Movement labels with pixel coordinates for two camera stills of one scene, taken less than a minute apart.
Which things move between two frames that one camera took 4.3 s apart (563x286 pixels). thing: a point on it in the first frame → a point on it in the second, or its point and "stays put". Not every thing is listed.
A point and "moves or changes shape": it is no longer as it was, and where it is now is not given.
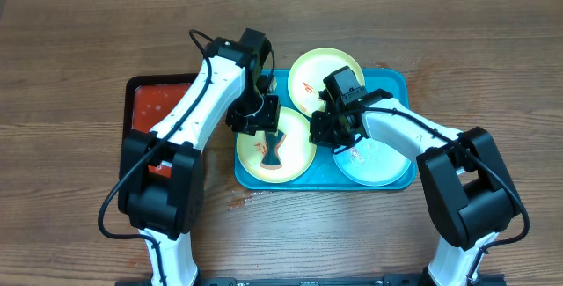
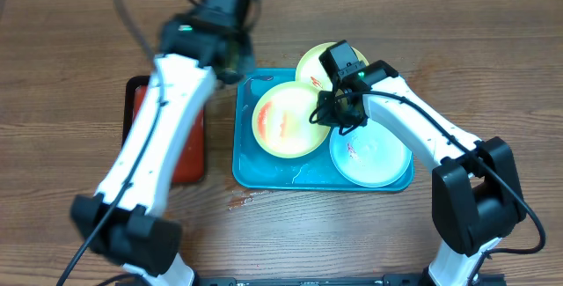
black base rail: x=351 y=280 stays put
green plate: x=296 y=150 moves or changes shape
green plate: x=307 y=72 moves or changes shape
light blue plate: x=372 y=163 stays put
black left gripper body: x=254 y=113 → x=243 y=55
